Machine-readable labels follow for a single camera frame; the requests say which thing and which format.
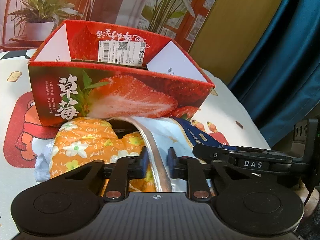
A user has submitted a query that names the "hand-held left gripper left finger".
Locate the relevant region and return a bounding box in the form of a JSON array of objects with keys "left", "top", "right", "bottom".
[{"left": 64, "top": 147, "right": 148, "bottom": 202}]

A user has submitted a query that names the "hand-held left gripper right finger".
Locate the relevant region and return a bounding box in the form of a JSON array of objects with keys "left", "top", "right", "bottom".
[{"left": 167, "top": 147, "right": 250, "bottom": 202}]

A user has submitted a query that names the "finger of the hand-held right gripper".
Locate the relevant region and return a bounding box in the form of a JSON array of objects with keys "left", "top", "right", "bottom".
[{"left": 193, "top": 145, "right": 293, "bottom": 172}]

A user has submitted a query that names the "silver blue foil bag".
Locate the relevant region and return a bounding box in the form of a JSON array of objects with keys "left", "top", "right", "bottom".
[{"left": 130, "top": 116, "right": 213, "bottom": 193}]

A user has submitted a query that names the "orange floral cloth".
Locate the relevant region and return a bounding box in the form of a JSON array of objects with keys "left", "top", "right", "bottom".
[{"left": 49, "top": 117, "right": 160, "bottom": 193}]

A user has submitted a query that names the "red strawberry print cardboard box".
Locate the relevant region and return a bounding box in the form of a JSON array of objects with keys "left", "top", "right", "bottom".
[{"left": 27, "top": 19, "right": 215, "bottom": 127}]

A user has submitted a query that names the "cartoon bear printed tablecloth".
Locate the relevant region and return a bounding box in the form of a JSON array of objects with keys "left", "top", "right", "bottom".
[{"left": 0, "top": 49, "right": 273, "bottom": 233}]

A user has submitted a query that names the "dark blue curtain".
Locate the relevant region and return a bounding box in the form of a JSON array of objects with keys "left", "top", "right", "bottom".
[{"left": 227, "top": 0, "right": 320, "bottom": 145}]

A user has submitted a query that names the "white sock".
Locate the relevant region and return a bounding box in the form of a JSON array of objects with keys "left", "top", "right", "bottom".
[{"left": 34, "top": 142, "right": 59, "bottom": 182}]

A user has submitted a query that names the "yellow wooden panel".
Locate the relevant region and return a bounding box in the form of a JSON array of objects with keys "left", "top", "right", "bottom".
[{"left": 187, "top": 0, "right": 292, "bottom": 85}]

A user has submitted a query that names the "plant and chair wall poster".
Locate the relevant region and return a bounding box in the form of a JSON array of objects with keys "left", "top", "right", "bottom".
[{"left": 0, "top": 0, "right": 227, "bottom": 53}]

